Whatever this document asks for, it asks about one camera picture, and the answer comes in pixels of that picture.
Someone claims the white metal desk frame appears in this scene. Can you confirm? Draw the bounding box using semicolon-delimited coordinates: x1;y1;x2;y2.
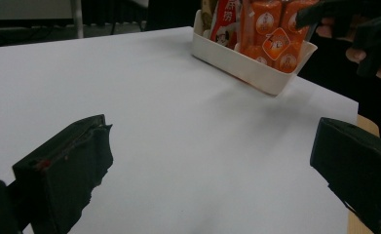
0;0;85;40

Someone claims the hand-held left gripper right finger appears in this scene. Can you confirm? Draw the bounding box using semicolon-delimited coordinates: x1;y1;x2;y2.
309;116;381;234

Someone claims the white plastic bin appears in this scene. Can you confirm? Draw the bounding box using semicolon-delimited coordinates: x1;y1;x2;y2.
190;9;319;97

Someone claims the clear orange snack packet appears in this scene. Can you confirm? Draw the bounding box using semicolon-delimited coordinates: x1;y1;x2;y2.
235;0;319;74

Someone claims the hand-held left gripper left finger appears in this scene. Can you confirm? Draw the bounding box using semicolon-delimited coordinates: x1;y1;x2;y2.
12;113;114;234

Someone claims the gold foil packet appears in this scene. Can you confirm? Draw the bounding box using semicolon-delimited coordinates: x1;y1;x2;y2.
200;0;218;32

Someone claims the red black instant noodle packet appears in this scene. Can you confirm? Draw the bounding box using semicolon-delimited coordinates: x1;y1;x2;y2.
209;0;245;50

